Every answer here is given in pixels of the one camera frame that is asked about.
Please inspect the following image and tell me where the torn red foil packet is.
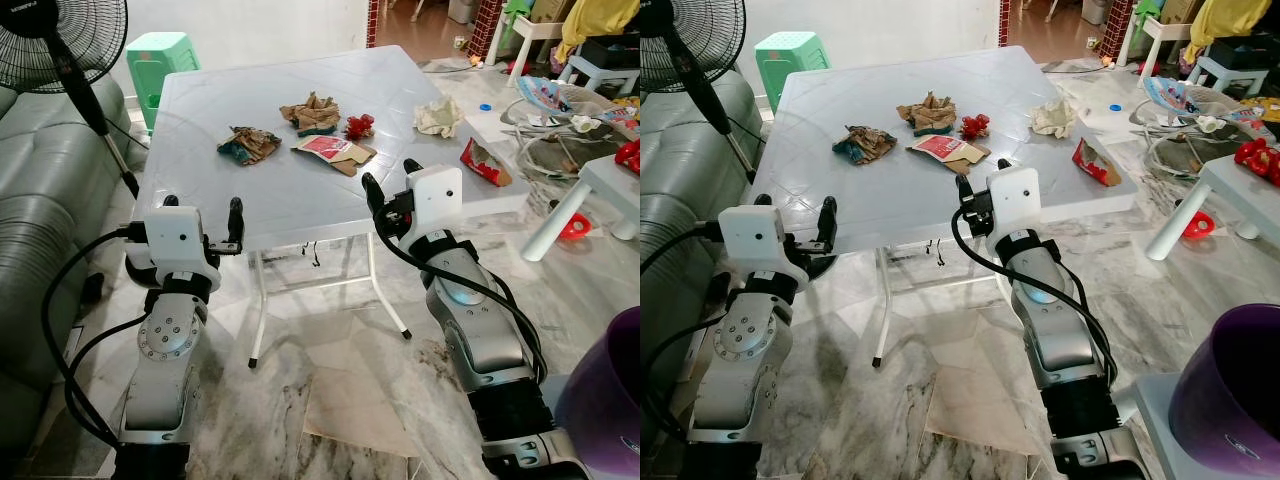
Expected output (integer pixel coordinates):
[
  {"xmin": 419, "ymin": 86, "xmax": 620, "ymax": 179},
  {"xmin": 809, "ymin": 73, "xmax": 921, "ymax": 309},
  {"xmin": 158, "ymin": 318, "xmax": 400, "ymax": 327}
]
[
  {"xmin": 459, "ymin": 138, "xmax": 513, "ymax": 189},
  {"xmin": 1072, "ymin": 137, "xmax": 1123, "ymax": 188}
]

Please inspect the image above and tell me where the flat red snack packet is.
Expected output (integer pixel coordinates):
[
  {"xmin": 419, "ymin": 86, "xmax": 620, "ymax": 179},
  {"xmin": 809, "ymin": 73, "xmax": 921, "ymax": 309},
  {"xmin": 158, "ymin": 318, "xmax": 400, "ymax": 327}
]
[
  {"xmin": 292, "ymin": 134, "xmax": 378, "ymax": 178},
  {"xmin": 906, "ymin": 134, "xmax": 991, "ymax": 177}
]

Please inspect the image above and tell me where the black box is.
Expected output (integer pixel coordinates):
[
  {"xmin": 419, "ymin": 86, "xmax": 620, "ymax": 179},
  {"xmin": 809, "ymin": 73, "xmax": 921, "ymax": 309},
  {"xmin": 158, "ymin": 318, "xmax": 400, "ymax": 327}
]
[
  {"xmin": 580, "ymin": 38, "xmax": 641, "ymax": 69},
  {"xmin": 1208, "ymin": 35, "xmax": 1280, "ymax": 69}
]

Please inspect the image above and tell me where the purple rubbish bin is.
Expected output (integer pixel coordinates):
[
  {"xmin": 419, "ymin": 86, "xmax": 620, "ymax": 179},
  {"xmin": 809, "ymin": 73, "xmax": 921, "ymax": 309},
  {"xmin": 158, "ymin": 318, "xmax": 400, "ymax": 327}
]
[
  {"xmin": 553, "ymin": 305, "xmax": 641, "ymax": 480},
  {"xmin": 1168, "ymin": 303, "xmax": 1280, "ymax": 476}
]

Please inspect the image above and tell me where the colourful baby bouncer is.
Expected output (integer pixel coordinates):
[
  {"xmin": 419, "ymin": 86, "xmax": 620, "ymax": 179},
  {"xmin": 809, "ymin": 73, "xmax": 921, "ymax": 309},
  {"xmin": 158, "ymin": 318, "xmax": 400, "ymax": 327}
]
[
  {"xmin": 500, "ymin": 75, "xmax": 641, "ymax": 176},
  {"xmin": 1130, "ymin": 75, "xmax": 1271, "ymax": 166}
]

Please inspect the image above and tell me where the dark crumpled wrapper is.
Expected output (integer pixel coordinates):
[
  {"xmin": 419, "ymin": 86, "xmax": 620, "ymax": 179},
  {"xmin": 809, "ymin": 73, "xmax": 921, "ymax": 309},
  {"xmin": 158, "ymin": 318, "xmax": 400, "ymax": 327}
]
[
  {"xmin": 832, "ymin": 125, "xmax": 898, "ymax": 167},
  {"xmin": 217, "ymin": 126, "xmax": 283, "ymax": 167}
]

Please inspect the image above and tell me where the white child chair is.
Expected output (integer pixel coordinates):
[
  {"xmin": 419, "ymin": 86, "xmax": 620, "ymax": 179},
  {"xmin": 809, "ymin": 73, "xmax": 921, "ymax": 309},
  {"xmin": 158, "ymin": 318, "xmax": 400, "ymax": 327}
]
[
  {"xmin": 1117, "ymin": 15, "xmax": 1191, "ymax": 66},
  {"xmin": 487, "ymin": 10, "xmax": 561, "ymax": 71}
]

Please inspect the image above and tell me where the grey plastic chair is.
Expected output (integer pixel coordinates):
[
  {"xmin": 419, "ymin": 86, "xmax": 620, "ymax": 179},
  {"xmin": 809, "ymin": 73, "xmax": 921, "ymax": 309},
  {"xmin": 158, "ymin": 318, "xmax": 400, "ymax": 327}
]
[{"xmin": 1130, "ymin": 372, "xmax": 1201, "ymax": 480}]

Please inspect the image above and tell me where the small white plastic table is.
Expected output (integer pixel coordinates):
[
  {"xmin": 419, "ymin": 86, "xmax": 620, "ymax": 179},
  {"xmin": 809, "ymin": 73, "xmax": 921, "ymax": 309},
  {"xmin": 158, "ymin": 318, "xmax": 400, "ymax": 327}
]
[
  {"xmin": 522, "ymin": 155, "xmax": 641, "ymax": 263},
  {"xmin": 1145, "ymin": 155, "xmax": 1280, "ymax": 261}
]

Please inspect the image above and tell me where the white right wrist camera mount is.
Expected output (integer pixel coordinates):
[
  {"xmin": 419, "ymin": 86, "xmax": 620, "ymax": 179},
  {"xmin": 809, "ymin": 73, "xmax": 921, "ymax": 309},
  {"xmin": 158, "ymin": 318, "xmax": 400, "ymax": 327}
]
[
  {"xmin": 400, "ymin": 165, "xmax": 466, "ymax": 237},
  {"xmin": 985, "ymin": 165, "xmax": 1044, "ymax": 237}
]

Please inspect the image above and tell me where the grey-green leather sofa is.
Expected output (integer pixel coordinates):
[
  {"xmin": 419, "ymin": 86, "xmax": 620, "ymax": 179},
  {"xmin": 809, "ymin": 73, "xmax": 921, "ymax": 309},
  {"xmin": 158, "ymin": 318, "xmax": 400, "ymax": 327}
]
[
  {"xmin": 640, "ymin": 70, "xmax": 766, "ymax": 311},
  {"xmin": 0, "ymin": 75, "xmax": 136, "ymax": 451}
]

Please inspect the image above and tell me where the large white folding table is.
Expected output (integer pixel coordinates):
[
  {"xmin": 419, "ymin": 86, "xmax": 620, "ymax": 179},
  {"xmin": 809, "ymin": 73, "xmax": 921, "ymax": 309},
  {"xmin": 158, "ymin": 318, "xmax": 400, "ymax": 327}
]
[
  {"xmin": 133, "ymin": 45, "xmax": 531, "ymax": 369},
  {"xmin": 750, "ymin": 45, "xmax": 1141, "ymax": 369}
]

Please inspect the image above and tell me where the brown crumpled paper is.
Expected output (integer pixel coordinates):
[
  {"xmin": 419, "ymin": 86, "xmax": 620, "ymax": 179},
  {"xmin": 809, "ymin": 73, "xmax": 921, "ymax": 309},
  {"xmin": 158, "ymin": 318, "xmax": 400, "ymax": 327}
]
[
  {"xmin": 278, "ymin": 92, "xmax": 341, "ymax": 136},
  {"xmin": 896, "ymin": 92, "xmax": 958, "ymax": 136}
]

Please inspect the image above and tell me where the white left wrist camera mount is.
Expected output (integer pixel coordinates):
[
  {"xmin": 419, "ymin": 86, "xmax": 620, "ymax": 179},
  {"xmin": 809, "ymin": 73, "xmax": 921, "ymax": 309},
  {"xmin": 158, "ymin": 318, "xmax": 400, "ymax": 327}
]
[
  {"xmin": 128, "ymin": 205, "xmax": 221, "ymax": 291},
  {"xmin": 718, "ymin": 205, "xmax": 811, "ymax": 291}
]

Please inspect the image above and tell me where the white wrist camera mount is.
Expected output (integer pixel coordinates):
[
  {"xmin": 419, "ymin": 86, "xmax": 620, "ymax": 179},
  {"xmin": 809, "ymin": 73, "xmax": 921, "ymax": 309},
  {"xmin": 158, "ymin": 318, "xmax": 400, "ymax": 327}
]
[
  {"xmin": 400, "ymin": 165, "xmax": 466, "ymax": 237},
  {"xmin": 128, "ymin": 205, "xmax": 221, "ymax": 291},
  {"xmin": 985, "ymin": 165, "xmax": 1044, "ymax": 237},
  {"xmin": 718, "ymin": 205, "xmax": 811, "ymax": 291}
]

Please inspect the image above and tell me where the small pale step stool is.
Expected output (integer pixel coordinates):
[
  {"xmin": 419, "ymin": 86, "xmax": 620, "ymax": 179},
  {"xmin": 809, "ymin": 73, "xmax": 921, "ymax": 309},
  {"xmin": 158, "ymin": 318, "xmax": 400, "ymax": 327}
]
[
  {"xmin": 560, "ymin": 55, "xmax": 641, "ymax": 96},
  {"xmin": 1185, "ymin": 55, "xmax": 1271, "ymax": 96}
]

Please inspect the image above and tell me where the white crumpled tissue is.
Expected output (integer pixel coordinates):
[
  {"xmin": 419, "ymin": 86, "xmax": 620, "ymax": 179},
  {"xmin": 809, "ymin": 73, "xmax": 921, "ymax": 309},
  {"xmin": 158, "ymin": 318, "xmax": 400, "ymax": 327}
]
[
  {"xmin": 1030, "ymin": 100, "xmax": 1078, "ymax": 137},
  {"xmin": 414, "ymin": 98, "xmax": 466, "ymax": 137}
]

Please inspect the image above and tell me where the yellow cloth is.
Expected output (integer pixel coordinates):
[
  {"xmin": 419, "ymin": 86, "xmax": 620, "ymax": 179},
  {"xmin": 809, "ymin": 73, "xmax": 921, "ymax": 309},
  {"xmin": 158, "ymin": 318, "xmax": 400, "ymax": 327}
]
[
  {"xmin": 1185, "ymin": 0, "xmax": 1280, "ymax": 61},
  {"xmin": 555, "ymin": 0, "xmax": 641, "ymax": 61}
]

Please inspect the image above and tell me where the green plastic stool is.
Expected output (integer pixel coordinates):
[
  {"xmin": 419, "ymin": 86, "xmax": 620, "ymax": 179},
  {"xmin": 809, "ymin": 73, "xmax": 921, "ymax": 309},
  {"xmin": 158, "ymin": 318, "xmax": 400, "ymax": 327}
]
[
  {"xmin": 753, "ymin": 32, "xmax": 831, "ymax": 111},
  {"xmin": 125, "ymin": 32, "xmax": 201, "ymax": 131}
]

